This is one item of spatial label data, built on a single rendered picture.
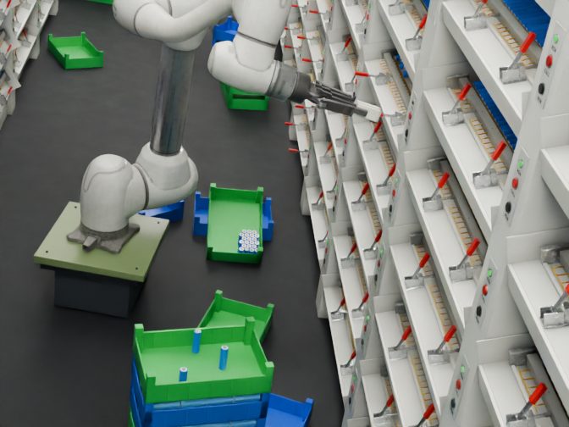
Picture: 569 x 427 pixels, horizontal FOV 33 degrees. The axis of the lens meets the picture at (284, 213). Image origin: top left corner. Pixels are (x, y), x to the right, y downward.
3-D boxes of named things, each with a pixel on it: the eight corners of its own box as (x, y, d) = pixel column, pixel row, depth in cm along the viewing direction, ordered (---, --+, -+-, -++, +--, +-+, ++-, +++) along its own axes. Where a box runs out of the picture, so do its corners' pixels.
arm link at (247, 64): (265, 101, 230) (283, 49, 227) (203, 80, 226) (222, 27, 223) (259, 93, 240) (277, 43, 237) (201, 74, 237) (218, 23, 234)
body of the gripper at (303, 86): (284, 91, 241) (318, 102, 243) (286, 105, 233) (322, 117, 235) (295, 64, 237) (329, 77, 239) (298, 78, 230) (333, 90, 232)
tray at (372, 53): (400, 169, 231) (396, 134, 226) (366, 75, 283) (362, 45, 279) (483, 156, 231) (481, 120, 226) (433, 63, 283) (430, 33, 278)
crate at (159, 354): (145, 404, 219) (147, 377, 215) (132, 349, 236) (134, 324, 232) (270, 393, 228) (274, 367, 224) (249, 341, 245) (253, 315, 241)
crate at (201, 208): (192, 235, 363) (195, 217, 359) (194, 208, 380) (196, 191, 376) (271, 241, 366) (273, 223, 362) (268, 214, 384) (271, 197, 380)
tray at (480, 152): (493, 255, 161) (489, 184, 154) (424, 108, 213) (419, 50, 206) (612, 235, 160) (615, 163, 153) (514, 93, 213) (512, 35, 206)
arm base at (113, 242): (59, 246, 303) (59, 230, 300) (91, 213, 322) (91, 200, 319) (112, 261, 300) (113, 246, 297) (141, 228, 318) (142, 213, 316)
